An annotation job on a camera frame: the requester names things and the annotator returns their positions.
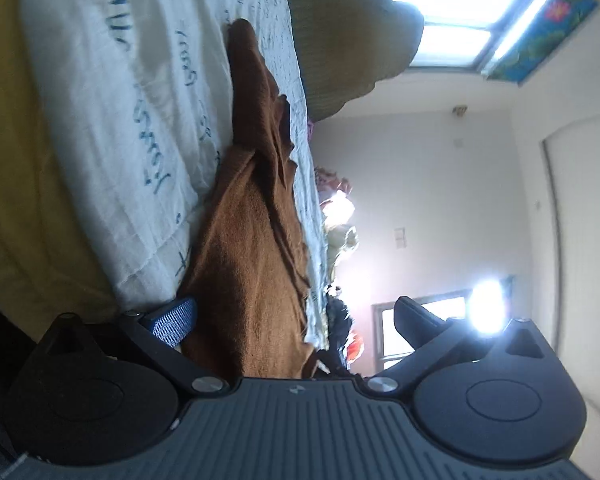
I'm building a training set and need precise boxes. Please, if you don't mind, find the brown knit sweater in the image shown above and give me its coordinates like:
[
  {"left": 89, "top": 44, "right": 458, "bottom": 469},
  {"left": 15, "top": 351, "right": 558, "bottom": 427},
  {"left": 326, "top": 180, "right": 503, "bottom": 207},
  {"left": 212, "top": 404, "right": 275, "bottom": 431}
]
[{"left": 177, "top": 18, "right": 326, "bottom": 381}]

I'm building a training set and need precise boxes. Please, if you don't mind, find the pink clothes pile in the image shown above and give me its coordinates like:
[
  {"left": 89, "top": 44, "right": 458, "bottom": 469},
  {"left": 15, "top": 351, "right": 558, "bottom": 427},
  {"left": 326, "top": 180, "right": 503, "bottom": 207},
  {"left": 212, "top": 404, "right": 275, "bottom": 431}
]
[{"left": 314, "top": 166, "right": 354, "bottom": 207}]

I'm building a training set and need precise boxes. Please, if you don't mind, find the yellow mattress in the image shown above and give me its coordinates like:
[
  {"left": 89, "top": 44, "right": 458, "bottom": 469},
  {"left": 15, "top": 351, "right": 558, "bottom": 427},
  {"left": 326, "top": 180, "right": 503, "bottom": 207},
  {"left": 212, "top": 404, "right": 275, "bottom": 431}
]
[{"left": 0, "top": 0, "right": 128, "bottom": 321}]

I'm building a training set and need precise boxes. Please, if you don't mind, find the white script-printed bed sheet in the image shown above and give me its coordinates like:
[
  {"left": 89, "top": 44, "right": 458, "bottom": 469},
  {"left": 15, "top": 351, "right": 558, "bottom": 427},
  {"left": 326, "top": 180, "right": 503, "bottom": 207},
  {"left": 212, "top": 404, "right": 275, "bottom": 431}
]
[{"left": 15, "top": 0, "right": 331, "bottom": 351}]

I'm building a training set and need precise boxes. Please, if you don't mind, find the orange cloth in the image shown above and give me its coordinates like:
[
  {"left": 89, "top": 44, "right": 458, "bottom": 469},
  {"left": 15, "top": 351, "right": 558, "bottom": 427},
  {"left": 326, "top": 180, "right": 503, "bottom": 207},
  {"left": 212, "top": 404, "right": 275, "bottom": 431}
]
[{"left": 345, "top": 329, "right": 367, "bottom": 362}]

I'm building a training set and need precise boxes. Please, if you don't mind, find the window with dark frame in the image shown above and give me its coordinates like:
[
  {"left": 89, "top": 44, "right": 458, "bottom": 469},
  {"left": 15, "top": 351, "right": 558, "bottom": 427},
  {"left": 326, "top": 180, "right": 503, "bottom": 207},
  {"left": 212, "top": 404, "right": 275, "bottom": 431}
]
[{"left": 371, "top": 287, "right": 511, "bottom": 376}]

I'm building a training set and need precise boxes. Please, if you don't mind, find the white plastic bag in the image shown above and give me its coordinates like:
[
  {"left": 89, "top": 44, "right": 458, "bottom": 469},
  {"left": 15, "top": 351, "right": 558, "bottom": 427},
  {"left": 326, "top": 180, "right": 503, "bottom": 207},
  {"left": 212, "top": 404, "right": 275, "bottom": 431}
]
[{"left": 322, "top": 191, "right": 357, "bottom": 229}]

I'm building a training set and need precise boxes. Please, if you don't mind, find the dark clothes pile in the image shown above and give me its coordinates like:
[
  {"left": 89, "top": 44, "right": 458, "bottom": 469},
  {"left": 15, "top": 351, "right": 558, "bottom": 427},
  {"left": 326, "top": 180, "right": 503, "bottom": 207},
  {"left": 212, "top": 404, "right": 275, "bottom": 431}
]
[{"left": 324, "top": 284, "right": 355, "bottom": 376}]

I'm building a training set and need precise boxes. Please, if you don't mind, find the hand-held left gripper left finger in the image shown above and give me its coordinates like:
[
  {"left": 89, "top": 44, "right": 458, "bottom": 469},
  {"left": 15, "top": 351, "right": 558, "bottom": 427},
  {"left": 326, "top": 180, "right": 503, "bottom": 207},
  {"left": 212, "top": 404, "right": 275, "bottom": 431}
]
[{"left": 42, "top": 296, "right": 229, "bottom": 403}]

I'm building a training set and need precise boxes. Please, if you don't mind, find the pale yellow cloth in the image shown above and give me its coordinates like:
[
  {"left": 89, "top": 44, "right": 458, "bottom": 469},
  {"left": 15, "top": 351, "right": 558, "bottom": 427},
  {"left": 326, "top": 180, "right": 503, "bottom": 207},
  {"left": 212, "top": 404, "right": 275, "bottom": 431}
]
[{"left": 325, "top": 224, "right": 361, "bottom": 282}]

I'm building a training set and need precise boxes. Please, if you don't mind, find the green upholstered headboard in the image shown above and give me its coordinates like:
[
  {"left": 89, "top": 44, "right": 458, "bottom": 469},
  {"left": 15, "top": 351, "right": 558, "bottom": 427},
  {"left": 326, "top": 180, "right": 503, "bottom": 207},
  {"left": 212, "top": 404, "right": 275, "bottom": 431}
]
[{"left": 280, "top": 0, "right": 426, "bottom": 123}]

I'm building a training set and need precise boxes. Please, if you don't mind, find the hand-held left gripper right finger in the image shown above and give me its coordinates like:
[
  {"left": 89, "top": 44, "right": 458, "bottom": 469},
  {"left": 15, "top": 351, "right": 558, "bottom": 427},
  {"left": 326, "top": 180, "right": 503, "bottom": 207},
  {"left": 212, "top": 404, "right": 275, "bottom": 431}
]
[{"left": 365, "top": 296, "right": 551, "bottom": 403}]

